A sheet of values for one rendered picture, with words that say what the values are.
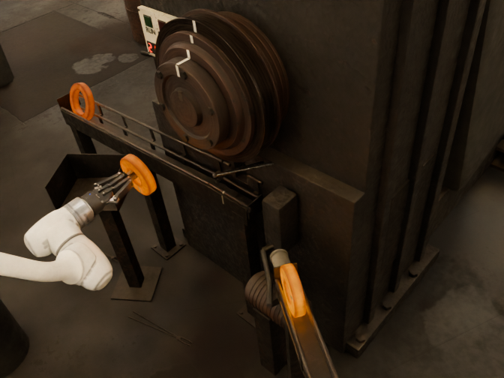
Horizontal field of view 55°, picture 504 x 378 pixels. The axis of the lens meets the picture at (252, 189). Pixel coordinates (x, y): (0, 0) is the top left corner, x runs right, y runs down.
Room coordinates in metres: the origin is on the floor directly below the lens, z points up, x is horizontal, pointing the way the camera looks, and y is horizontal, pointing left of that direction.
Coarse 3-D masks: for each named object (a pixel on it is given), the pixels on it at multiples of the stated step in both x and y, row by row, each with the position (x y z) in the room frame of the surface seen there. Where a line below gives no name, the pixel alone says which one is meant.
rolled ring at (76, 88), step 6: (78, 84) 2.11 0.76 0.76; (84, 84) 2.11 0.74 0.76; (72, 90) 2.14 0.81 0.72; (78, 90) 2.14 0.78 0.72; (84, 90) 2.07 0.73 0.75; (90, 90) 2.08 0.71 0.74; (72, 96) 2.14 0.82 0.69; (78, 96) 2.15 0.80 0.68; (84, 96) 2.06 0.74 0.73; (90, 96) 2.05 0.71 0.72; (72, 102) 2.13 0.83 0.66; (78, 102) 2.14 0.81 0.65; (90, 102) 2.03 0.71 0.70; (72, 108) 2.12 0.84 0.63; (78, 108) 2.12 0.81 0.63; (90, 108) 2.02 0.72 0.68; (78, 114) 2.08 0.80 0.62; (84, 114) 2.04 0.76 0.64; (90, 114) 2.02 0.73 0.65
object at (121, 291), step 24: (72, 168) 1.62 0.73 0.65; (96, 168) 1.60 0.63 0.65; (120, 168) 1.49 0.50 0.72; (48, 192) 1.43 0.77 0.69; (72, 192) 1.53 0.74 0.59; (120, 216) 1.51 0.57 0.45; (120, 240) 1.46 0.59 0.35; (120, 264) 1.47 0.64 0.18; (120, 288) 1.47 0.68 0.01; (144, 288) 1.45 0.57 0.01
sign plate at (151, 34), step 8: (144, 8) 1.70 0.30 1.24; (152, 16) 1.66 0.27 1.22; (160, 16) 1.63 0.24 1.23; (168, 16) 1.60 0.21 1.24; (144, 24) 1.71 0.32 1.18; (152, 24) 1.67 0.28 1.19; (144, 32) 1.72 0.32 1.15; (152, 32) 1.68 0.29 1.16; (152, 40) 1.69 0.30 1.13; (152, 48) 1.69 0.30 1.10
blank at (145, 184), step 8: (120, 160) 1.34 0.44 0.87; (128, 160) 1.29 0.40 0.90; (136, 160) 1.29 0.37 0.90; (128, 168) 1.30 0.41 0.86; (136, 168) 1.26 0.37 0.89; (144, 168) 1.27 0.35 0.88; (144, 176) 1.25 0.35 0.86; (152, 176) 1.26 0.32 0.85; (136, 184) 1.30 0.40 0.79; (144, 184) 1.25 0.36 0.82; (152, 184) 1.25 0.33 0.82; (144, 192) 1.27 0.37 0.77
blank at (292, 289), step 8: (288, 264) 0.89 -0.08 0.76; (280, 272) 0.91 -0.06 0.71; (288, 272) 0.85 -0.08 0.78; (296, 272) 0.85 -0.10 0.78; (288, 280) 0.83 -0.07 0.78; (296, 280) 0.82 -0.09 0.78; (288, 288) 0.83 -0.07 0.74; (296, 288) 0.80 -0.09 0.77; (288, 296) 0.85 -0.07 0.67; (296, 296) 0.79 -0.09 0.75; (288, 304) 0.84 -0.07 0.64; (296, 304) 0.77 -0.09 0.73; (304, 304) 0.78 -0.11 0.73; (296, 312) 0.77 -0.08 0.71; (304, 312) 0.77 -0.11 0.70
